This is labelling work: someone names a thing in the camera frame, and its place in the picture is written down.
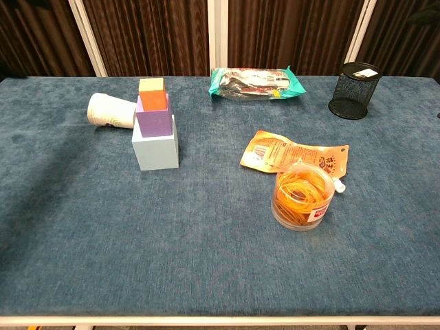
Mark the white paper cup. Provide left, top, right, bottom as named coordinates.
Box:
left=86, top=92, right=138, bottom=130

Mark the blue table cloth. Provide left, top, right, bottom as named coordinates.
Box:
left=0, top=75, right=440, bottom=318

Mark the brown curtain panel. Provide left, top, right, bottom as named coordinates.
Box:
left=228, top=0, right=366, bottom=78
left=0, top=0, right=98, bottom=78
left=357, top=0, right=440, bottom=78
left=81, top=0, right=210, bottom=78

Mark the black mesh pen holder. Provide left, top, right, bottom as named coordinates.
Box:
left=328, top=61, right=382, bottom=120

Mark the light blue cube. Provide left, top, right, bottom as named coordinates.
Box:
left=131, top=115, right=180, bottom=172

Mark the orange spout pouch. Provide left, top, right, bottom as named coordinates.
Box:
left=239, top=129, right=350, bottom=193

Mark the small orange cube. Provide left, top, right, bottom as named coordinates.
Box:
left=138, top=77, right=169, bottom=113

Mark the teal snack package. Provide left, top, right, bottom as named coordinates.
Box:
left=208, top=65, right=307, bottom=101

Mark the purple cube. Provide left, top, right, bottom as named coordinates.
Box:
left=135, top=94, right=173, bottom=139

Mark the clear jar of rubber bands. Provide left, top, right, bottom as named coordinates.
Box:
left=271, top=162, right=336, bottom=232

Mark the white partition post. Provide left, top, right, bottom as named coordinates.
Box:
left=343, top=0, right=378, bottom=67
left=207, top=0, right=230, bottom=78
left=67, top=0, right=109, bottom=78

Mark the white table frame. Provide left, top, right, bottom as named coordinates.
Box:
left=0, top=315, right=440, bottom=330

